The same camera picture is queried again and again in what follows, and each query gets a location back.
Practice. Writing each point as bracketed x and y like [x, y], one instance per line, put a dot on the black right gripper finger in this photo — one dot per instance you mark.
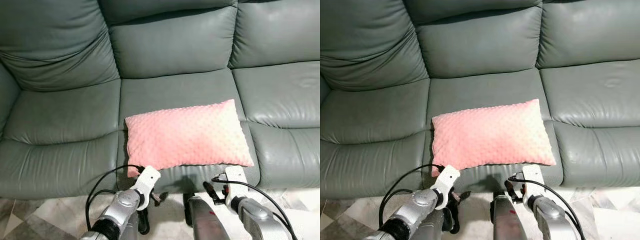
[214, 194]
[514, 192]

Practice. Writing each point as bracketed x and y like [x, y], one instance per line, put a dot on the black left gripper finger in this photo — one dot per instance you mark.
[454, 220]
[144, 222]
[163, 198]
[465, 195]

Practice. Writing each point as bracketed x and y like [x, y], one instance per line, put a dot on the pink dotted pillow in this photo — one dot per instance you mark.
[190, 135]
[492, 135]

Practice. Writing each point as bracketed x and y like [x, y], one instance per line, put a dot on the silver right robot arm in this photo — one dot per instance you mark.
[257, 217]
[552, 215]

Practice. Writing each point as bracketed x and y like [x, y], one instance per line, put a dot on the grey green leather sofa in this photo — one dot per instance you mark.
[60, 125]
[380, 125]

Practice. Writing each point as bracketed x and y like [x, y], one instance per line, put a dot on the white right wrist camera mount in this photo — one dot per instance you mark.
[236, 180]
[532, 177]

